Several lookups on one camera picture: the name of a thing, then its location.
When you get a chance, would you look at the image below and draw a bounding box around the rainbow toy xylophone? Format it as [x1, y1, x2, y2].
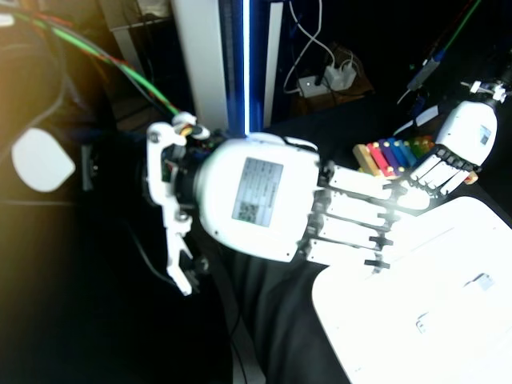
[352, 135, 479, 185]

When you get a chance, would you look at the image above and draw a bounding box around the white tray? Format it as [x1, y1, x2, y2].
[311, 194, 512, 384]

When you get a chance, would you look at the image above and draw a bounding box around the white power strip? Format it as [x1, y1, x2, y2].
[298, 75, 333, 99]

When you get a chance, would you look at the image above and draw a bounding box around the black table cloth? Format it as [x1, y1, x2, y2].
[199, 94, 512, 384]

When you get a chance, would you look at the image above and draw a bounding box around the brown cardboard box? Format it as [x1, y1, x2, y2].
[290, 42, 371, 115]

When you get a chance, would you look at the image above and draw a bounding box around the white column with blue light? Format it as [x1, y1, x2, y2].
[170, 0, 284, 135]

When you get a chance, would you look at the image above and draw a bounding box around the white charger plug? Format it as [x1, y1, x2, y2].
[323, 59, 357, 87]

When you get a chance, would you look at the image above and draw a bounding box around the white USB adapter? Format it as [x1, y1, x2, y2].
[406, 55, 438, 92]

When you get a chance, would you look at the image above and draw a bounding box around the white power cable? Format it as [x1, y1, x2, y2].
[282, 0, 337, 95]

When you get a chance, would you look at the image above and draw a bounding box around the green and red cable bundle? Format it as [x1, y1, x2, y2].
[0, 10, 181, 117]
[438, 0, 484, 54]

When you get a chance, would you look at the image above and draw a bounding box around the white shelf frame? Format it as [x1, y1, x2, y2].
[98, 0, 173, 87]

